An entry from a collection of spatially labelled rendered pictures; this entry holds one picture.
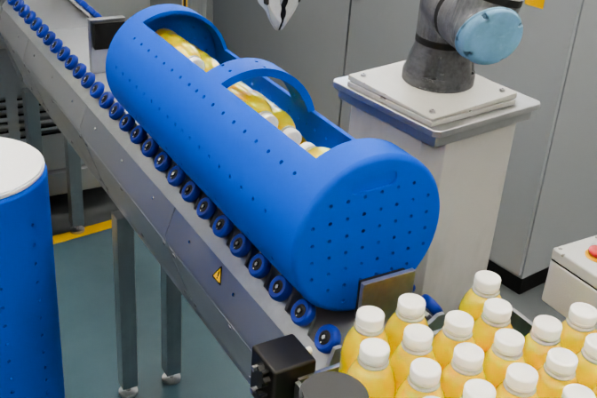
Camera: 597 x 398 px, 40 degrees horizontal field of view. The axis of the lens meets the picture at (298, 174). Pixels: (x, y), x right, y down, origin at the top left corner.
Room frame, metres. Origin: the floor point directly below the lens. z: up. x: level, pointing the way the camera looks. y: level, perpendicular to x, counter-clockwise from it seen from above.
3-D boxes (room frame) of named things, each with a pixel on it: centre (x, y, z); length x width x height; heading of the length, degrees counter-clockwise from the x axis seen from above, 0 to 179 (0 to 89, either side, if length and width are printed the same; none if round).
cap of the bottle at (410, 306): (0.97, -0.17, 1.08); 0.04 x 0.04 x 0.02
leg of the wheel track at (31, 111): (2.78, 0.99, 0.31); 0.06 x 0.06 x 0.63; 32
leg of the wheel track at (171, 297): (2.02, 0.35, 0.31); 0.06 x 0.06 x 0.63; 32
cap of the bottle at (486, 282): (1.04, -0.29, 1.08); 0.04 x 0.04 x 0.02
